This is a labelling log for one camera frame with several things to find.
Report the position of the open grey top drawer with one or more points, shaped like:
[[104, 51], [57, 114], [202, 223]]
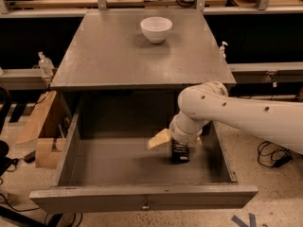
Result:
[[106, 165]]

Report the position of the white pump bottle right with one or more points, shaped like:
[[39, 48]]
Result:
[[222, 48]]

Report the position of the dark rxbar chocolate bar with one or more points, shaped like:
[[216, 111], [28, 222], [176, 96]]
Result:
[[179, 153]]

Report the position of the metal drawer knob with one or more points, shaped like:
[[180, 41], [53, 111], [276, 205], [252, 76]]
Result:
[[145, 206]]

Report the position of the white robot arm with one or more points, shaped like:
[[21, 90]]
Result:
[[276, 121]]

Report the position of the clear sanitizer bottle left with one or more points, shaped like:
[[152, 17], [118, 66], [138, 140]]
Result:
[[46, 64]]

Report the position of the black chair left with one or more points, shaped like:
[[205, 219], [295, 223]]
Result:
[[5, 105]]

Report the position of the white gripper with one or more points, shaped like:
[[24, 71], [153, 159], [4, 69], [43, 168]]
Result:
[[183, 136]]

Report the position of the white ceramic bowl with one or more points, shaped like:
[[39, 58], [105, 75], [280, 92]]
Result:
[[156, 29]]

